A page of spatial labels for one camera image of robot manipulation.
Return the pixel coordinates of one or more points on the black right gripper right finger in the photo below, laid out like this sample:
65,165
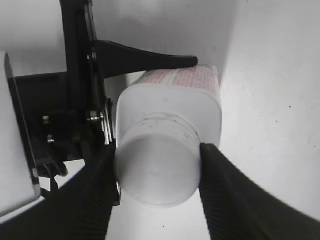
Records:
236,208

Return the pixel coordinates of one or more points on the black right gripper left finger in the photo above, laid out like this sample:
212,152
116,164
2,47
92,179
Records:
80,210

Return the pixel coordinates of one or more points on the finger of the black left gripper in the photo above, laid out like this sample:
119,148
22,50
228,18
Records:
115,60

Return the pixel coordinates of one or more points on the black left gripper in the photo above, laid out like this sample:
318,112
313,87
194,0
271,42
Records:
66,116

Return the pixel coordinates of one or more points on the white yili yogurt bottle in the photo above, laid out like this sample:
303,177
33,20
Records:
182,105

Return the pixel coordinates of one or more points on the white plastic bottle cap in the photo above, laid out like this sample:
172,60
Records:
158,170

